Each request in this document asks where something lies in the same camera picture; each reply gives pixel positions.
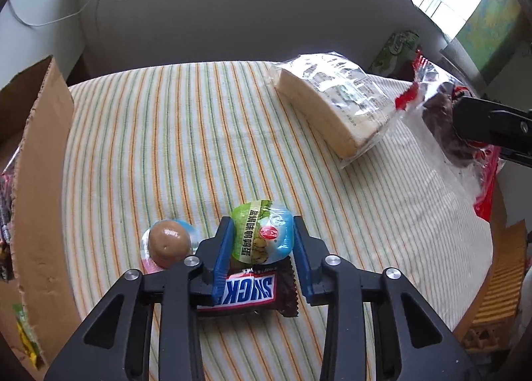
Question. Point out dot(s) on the green label egg snack packet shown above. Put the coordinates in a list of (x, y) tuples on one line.
[(259, 235)]

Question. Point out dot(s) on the green patterned bag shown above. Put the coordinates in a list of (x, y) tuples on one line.
[(395, 52)]

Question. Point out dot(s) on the dark green candy packet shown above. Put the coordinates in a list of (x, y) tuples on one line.
[(30, 343)]

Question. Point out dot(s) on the wooden slatted stool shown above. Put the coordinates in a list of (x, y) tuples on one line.
[(498, 289)]

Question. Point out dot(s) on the red and clear snack packet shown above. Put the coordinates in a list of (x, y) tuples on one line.
[(453, 131)]

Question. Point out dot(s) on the cardboard box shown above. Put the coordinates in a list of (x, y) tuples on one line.
[(41, 198)]

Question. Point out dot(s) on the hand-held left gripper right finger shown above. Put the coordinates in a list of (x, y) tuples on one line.
[(302, 264)]

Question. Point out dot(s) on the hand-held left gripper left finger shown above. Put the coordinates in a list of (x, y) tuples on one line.
[(222, 264)]

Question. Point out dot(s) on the brown egg snack packet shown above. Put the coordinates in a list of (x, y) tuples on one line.
[(168, 246)]

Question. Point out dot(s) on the green map poster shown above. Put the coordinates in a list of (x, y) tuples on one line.
[(494, 23)]

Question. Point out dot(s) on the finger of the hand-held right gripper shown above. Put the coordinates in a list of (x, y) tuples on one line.
[(490, 121), (517, 156)]

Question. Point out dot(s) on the clear wrapped bread packet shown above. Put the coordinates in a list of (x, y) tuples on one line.
[(332, 111)]

